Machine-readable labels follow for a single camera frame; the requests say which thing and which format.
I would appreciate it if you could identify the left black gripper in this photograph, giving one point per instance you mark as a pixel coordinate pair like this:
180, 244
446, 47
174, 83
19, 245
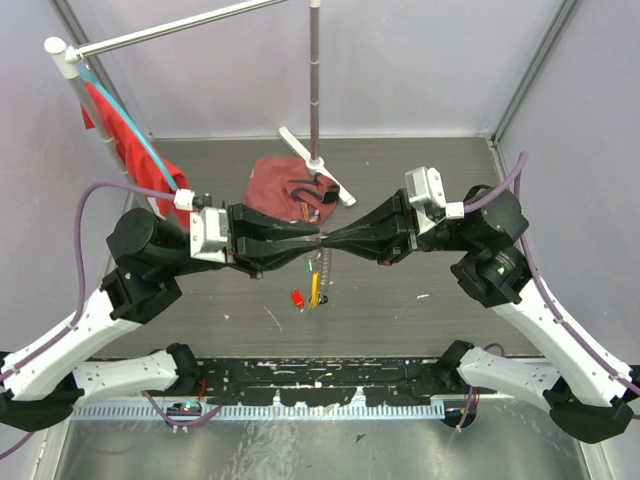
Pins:
249, 235

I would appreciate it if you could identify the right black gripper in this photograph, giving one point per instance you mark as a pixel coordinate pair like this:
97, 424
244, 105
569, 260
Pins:
386, 233

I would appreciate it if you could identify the keyring with yellow tag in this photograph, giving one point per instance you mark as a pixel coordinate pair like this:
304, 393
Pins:
321, 275

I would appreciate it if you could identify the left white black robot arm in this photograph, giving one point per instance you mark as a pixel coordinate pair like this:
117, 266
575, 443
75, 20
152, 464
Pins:
45, 382

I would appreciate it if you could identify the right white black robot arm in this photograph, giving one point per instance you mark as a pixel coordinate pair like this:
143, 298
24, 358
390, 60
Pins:
586, 390

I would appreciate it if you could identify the maroon cloth bag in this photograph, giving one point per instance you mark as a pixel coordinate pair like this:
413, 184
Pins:
283, 188

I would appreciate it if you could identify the red tagged key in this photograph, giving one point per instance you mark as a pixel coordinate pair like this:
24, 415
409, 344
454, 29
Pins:
298, 299

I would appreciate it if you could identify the red hanging cloth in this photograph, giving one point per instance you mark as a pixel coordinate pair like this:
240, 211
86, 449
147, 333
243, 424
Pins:
136, 161

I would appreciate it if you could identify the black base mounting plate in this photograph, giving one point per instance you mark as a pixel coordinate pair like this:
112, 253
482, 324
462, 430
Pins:
322, 381

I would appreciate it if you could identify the blue clothes hanger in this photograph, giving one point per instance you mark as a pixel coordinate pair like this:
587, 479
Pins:
88, 76

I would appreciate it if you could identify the white metal clothes rack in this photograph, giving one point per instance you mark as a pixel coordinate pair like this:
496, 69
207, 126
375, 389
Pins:
227, 69

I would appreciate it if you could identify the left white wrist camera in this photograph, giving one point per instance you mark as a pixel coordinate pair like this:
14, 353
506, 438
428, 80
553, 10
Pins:
208, 226

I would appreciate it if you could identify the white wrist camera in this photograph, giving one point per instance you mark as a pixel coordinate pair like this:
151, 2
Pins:
426, 195
208, 226

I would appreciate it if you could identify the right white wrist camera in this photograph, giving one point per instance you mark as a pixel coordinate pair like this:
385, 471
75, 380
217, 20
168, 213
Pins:
426, 195

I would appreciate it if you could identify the white slotted cable duct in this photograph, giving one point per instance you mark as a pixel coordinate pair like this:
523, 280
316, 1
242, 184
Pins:
355, 410

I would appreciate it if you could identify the aluminium frame post right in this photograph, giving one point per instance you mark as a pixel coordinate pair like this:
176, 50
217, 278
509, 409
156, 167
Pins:
550, 39

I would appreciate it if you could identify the aluminium frame post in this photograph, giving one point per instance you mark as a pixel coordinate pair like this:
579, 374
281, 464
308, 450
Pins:
80, 23
550, 39

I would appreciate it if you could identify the aluminium frame post left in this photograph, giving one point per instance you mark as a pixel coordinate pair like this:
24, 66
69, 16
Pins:
80, 23

